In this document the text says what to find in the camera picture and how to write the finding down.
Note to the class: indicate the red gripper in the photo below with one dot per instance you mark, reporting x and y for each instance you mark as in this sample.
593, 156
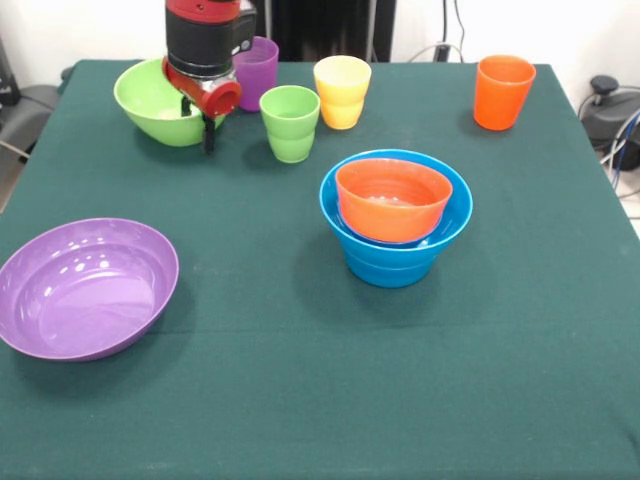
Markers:
220, 100

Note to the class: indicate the purple cup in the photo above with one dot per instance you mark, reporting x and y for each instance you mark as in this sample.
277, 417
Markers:
260, 80

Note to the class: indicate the black floor stand base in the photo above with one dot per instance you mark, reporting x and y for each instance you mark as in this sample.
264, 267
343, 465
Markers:
607, 107
35, 107

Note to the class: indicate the large purple bowl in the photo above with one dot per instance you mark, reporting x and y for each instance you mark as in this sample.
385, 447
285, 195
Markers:
90, 300

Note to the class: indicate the dark green tablecloth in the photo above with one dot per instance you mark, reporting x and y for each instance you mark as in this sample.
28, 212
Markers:
320, 350

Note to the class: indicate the yellow cup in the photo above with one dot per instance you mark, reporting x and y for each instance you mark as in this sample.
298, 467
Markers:
342, 95

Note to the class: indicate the orange cup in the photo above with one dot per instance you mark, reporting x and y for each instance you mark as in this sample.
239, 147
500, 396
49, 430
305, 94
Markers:
502, 100

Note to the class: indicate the small light blue bowl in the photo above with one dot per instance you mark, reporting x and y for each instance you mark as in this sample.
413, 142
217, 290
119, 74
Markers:
387, 275

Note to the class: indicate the large green bowl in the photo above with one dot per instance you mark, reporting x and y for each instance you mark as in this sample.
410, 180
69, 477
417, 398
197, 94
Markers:
145, 100

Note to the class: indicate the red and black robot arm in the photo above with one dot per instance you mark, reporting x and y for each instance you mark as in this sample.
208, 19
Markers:
200, 40

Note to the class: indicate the green cup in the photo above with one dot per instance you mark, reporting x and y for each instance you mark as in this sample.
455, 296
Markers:
290, 130

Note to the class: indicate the dark blue ribbed bowl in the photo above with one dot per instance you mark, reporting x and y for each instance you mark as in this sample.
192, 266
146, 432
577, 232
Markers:
385, 241

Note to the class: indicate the large light blue bowl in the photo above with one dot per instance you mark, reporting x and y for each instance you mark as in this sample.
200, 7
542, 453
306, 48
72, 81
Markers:
460, 200

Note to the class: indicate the orange bowl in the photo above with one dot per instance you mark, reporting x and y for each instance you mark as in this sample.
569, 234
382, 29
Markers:
395, 215

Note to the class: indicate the black pedestal column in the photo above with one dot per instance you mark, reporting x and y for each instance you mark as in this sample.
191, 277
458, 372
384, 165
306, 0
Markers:
330, 25

